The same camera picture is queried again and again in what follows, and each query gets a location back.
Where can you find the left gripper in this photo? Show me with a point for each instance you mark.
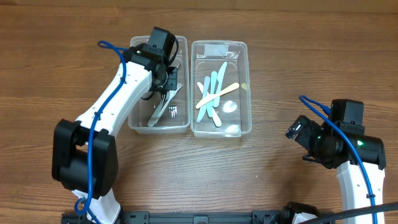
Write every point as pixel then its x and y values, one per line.
pixel 170 80

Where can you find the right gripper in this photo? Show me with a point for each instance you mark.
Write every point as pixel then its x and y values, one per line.
pixel 306 132

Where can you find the thin white plastic fork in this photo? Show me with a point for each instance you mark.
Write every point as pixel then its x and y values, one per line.
pixel 170 95

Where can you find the black handled metal fork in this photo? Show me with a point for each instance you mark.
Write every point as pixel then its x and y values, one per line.
pixel 173 111

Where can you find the white plastic knife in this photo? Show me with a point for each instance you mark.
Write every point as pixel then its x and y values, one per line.
pixel 202 110
pixel 215 118

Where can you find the pale blue plastic knife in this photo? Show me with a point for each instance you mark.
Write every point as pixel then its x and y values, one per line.
pixel 209 105

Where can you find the beige plastic knife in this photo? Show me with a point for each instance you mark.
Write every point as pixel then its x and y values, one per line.
pixel 210 97

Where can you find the light blue plastic knife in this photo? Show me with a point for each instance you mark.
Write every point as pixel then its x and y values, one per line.
pixel 220 78

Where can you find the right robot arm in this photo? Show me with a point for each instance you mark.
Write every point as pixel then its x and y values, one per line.
pixel 340 143

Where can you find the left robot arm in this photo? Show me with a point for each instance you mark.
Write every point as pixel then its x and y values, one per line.
pixel 84 158

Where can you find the right clear plastic container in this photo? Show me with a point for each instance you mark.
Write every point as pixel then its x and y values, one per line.
pixel 234 109

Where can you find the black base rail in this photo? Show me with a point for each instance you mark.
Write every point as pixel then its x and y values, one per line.
pixel 254 217

